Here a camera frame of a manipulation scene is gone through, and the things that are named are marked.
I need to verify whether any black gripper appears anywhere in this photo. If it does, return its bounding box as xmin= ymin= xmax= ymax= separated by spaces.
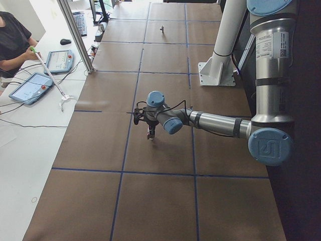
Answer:
xmin=147 ymin=119 xmax=157 ymax=137

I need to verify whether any white and brass PPR valve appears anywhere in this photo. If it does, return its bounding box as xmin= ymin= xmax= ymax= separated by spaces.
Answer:
xmin=147 ymin=132 xmax=155 ymax=140

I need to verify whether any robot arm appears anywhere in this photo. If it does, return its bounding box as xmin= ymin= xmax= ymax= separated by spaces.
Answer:
xmin=134 ymin=1 xmax=297 ymax=166

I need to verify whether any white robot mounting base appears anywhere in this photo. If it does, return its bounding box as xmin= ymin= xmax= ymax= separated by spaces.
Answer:
xmin=198 ymin=0 xmax=247 ymax=86

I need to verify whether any reacher grabber stick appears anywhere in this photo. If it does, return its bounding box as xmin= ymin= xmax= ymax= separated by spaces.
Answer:
xmin=30 ymin=46 xmax=76 ymax=112

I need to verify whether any metal cup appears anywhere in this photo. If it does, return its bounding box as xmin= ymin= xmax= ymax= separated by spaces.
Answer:
xmin=98 ymin=22 xmax=107 ymax=32

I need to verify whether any teach pendant far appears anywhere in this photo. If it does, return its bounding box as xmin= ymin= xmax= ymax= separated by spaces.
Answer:
xmin=46 ymin=50 xmax=74 ymax=74

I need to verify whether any teach pendant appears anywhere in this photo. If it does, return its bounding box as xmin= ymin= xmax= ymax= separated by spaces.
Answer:
xmin=9 ymin=73 xmax=53 ymax=105
xmin=46 ymin=50 xmax=74 ymax=74

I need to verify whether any teach pendant near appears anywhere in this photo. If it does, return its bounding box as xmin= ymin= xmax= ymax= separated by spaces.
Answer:
xmin=9 ymin=73 xmax=53 ymax=105

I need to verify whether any black computer mouse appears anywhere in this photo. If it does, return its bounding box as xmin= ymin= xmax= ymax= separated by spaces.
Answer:
xmin=60 ymin=39 xmax=71 ymax=46

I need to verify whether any black keyboard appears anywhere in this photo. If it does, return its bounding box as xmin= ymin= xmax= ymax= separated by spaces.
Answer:
xmin=72 ymin=12 xmax=87 ymax=37

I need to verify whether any person in black shirt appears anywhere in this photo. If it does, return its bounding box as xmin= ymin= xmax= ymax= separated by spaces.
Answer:
xmin=1 ymin=11 xmax=38 ymax=78

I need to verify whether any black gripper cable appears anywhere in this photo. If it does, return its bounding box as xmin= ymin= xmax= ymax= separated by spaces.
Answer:
xmin=136 ymin=99 xmax=191 ymax=118

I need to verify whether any aluminium frame post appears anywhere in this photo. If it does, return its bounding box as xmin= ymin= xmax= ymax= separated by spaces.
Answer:
xmin=57 ymin=0 xmax=94 ymax=74

